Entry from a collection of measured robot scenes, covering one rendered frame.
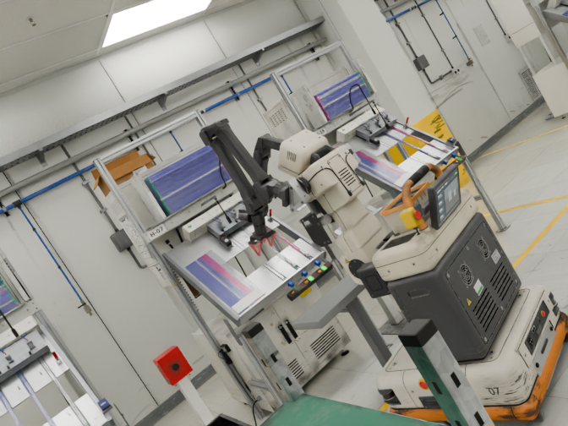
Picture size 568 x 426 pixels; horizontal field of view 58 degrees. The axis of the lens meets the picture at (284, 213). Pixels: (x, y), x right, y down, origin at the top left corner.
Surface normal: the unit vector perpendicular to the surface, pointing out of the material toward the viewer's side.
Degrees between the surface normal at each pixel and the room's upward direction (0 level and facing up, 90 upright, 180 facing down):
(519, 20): 90
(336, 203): 90
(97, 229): 90
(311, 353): 90
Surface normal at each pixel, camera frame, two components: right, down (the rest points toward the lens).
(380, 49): 0.47, -0.19
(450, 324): -0.58, 0.43
